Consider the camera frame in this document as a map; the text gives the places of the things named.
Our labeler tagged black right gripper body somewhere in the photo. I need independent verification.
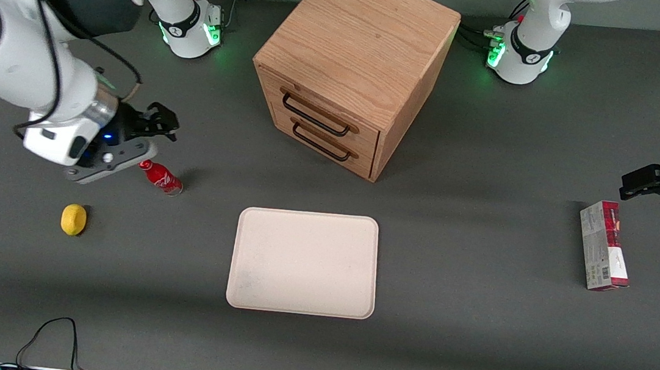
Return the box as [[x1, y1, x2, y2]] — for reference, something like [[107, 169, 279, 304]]
[[88, 100, 155, 158]]

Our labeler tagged black metal drawer handle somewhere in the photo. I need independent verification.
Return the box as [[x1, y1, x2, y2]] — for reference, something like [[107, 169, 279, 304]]
[[279, 91, 354, 138], [289, 121, 354, 163]]

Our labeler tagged wooden drawer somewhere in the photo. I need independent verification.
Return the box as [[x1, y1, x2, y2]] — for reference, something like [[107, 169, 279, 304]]
[[252, 67, 386, 157], [262, 108, 380, 179]]

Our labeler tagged wooden drawer cabinet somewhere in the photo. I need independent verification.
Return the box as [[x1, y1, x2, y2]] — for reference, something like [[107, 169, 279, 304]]
[[242, 0, 464, 190]]

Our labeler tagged red cola bottle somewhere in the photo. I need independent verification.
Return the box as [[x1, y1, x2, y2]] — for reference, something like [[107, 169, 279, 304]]
[[136, 159, 186, 197]]

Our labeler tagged red and white carton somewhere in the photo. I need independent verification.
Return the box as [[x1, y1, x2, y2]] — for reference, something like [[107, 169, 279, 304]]
[[572, 198, 638, 295]]

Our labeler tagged yellow lemon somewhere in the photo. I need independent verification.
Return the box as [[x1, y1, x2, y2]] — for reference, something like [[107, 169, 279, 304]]
[[59, 202, 88, 238]]

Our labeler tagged beige plastic tray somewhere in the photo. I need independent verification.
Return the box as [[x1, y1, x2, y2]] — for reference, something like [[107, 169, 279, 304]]
[[224, 203, 384, 322]]

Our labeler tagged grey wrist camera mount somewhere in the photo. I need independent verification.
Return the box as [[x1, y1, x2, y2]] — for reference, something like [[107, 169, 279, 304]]
[[65, 132, 159, 193]]

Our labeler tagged black floor cable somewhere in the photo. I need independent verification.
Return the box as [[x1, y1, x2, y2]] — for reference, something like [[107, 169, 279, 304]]
[[0, 310, 103, 370]]

